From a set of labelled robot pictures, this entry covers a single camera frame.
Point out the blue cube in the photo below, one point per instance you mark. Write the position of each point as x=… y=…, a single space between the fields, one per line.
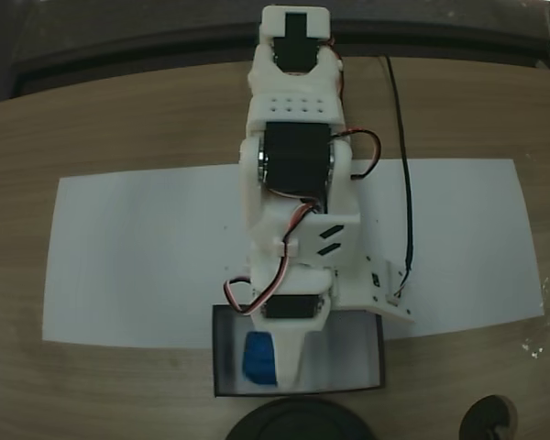
x=259 y=359

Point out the brown cardboard box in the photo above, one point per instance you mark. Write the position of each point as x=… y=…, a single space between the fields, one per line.
x=348 y=353

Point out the black round object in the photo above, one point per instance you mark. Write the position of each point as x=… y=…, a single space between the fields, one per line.
x=298 y=419

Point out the white paper sheet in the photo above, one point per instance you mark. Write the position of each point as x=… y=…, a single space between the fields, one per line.
x=463 y=220
x=142 y=256

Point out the dark round stand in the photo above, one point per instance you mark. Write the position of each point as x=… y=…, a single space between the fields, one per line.
x=488 y=419

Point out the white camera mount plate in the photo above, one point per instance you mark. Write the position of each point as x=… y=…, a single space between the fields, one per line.
x=362 y=293

